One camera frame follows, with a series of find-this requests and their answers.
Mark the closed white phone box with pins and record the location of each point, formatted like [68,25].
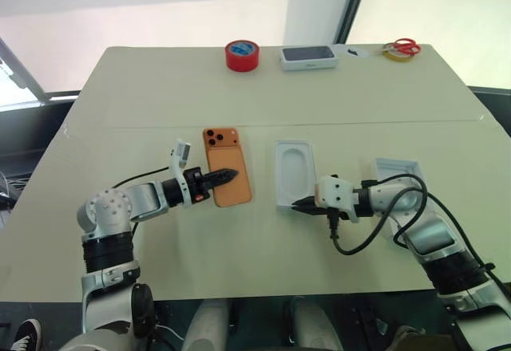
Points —
[309,65]

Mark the white phone box base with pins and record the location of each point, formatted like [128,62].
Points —
[293,167]

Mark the pale grey robot leg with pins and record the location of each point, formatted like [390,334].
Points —
[207,327]
[315,327]

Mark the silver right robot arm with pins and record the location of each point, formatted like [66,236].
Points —
[431,231]

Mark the grey shoe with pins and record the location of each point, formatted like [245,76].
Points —
[403,337]

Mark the grey slanted metal bar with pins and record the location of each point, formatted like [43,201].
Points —
[20,73]

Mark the black and white sneaker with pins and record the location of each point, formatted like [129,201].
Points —
[28,335]

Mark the yellow tape roll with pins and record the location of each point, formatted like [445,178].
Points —
[395,59]

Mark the white phone box lid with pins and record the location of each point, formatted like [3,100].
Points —
[393,166]

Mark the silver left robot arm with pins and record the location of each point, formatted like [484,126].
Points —
[108,211]

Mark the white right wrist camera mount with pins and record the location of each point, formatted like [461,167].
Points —
[335,191]

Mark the orange smartphone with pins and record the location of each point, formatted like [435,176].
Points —
[227,155]

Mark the dark window frame post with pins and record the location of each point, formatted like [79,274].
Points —
[353,4]

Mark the red tape roll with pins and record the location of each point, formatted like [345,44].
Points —
[239,64]

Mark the small black object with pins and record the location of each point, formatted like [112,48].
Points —
[353,52]

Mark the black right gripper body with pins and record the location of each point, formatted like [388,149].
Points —
[323,210]

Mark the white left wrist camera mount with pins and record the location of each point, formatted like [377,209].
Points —
[183,153]

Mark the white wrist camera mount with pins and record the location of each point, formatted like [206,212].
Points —
[335,191]
[183,153]

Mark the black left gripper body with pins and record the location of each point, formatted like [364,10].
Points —
[195,181]

